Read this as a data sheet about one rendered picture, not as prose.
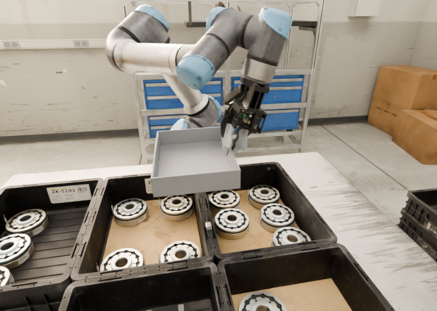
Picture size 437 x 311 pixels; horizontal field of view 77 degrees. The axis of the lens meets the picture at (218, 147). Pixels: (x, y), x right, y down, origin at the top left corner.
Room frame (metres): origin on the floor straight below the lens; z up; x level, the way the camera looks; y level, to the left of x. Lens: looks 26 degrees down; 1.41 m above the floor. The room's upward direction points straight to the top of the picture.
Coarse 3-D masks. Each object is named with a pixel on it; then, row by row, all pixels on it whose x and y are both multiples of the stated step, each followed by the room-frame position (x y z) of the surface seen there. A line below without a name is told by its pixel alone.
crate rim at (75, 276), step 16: (112, 176) 0.77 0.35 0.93; (128, 176) 0.77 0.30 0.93; (144, 176) 0.78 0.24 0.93; (96, 208) 0.61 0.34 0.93; (208, 240) 0.49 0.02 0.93; (80, 256) 0.44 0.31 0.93; (208, 256) 0.44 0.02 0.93; (96, 272) 0.40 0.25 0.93; (112, 272) 0.41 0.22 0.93; (128, 272) 0.40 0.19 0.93
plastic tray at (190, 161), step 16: (192, 128) 0.79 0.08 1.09; (208, 128) 0.80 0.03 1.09; (160, 144) 0.78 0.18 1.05; (176, 144) 0.78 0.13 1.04; (192, 144) 0.77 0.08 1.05; (208, 144) 0.77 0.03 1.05; (160, 160) 0.68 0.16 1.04; (176, 160) 0.68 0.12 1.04; (192, 160) 0.67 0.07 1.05; (208, 160) 0.67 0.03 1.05; (224, 160) 0.67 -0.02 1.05; (160, 176) 0.59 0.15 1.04; (176, 176) 0.52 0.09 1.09; (192, 176) 0.52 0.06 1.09; (208, 176) 0.53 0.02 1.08; (224, 176) 0.54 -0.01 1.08; (240, 176) 0.54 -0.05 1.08; (160, 192) 0.51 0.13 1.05; (176, 192) 0.52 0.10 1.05; (192, 192) 0.52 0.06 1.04
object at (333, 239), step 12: (288, 180) 0.75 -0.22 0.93; (204, 192) 0.69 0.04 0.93; (300, 192) 0.69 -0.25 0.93; (204, 204) 0.63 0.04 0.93; (324, 228) 0.53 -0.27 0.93; (216, 240) 0.49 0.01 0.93; (324, 240) 0.49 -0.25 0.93; (336, 240) 0.49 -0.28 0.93; (216, 252) 0.45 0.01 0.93; (240, 252) 0.45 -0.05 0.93; (252, 252) 0.45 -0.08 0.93; (264, 252) 0.46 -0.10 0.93
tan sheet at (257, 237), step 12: (240, 192) 0.83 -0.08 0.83; (240, 204) 0.76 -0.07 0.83; (252, 216) 0.70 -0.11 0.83; (252, 228) 0.64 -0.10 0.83; (264, 228) 0.64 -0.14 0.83; (228, 240) 0.59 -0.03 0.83; (240, 240) 0.59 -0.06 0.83; (252, 240) 0.59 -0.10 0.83; (264, 240) 0.59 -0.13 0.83; (228, 252) 0.55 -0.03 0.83
